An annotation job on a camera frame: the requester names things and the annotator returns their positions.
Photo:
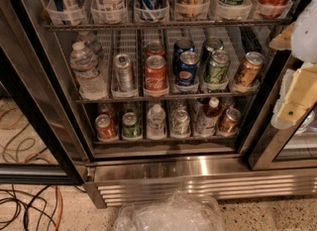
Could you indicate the clear plastic bag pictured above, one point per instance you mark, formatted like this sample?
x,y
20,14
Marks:
x,y
179,212

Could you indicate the brown can bottom shelf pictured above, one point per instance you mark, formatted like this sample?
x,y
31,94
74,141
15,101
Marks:
x,y
229,121

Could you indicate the left sliding glass door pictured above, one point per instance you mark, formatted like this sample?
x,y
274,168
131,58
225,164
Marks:
x,y
35,72

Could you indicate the rear green soda can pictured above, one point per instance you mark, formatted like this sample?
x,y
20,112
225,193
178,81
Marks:
x,y
210,45

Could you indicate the small water bottle bottom shelf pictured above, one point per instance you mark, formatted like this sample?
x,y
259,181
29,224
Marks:
x,y
156,123

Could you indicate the brown root beer can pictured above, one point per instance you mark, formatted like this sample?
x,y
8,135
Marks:
x,y
249,69

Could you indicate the orange soda can bottom shelf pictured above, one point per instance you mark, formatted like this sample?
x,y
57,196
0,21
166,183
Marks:
x,y
105,127

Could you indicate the right sliding glass door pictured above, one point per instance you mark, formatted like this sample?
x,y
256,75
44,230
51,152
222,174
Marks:
x,y
278,149

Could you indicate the clear water bottle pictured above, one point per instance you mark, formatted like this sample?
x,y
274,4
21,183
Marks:
x,y
91,42
87,71

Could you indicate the front clear water bottle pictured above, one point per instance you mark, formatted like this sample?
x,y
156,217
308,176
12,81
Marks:
x,y
87,71

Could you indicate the silver diet soda can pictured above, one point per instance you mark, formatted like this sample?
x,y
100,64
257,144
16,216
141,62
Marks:
x,y
124,70

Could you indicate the white blue top shelf can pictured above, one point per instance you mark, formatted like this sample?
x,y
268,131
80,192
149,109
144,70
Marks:
x,y
109,11

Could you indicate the rear blue pepsi can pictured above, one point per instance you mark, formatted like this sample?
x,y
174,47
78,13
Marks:
x,y
180,46

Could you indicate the silver green can bottom shelf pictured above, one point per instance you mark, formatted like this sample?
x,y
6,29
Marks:
x,y
180,123

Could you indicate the green soda can bottom shelf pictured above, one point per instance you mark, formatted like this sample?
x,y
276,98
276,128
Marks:
x,y
131,126

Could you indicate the brown tea bottle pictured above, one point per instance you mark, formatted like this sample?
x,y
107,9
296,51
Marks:
x,y
208,117

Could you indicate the rear red coca-cola can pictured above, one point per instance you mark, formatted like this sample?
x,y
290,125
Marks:
x,y
155,48

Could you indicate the front green soda can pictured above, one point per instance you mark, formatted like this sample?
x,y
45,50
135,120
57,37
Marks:
x,y
217,66

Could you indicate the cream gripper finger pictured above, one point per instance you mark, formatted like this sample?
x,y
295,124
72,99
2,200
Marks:
x,y
282,42
297,94

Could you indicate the front blue pepsi can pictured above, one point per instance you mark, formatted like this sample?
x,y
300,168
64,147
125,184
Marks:
x,y
186,68

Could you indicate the stainless steel fridge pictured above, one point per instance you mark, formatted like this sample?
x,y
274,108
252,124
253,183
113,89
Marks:
x,y
136,100

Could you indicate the rear clear water bottle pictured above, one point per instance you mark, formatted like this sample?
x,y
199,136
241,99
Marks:
x,y
91,42

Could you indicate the front red coca-cola can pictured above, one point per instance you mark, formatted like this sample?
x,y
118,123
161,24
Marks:
x,y
155,73

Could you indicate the sliding glass door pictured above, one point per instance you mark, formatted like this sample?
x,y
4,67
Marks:
x,y
278,149
35,72

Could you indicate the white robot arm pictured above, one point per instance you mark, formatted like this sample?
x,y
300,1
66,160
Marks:
x,y
304,36

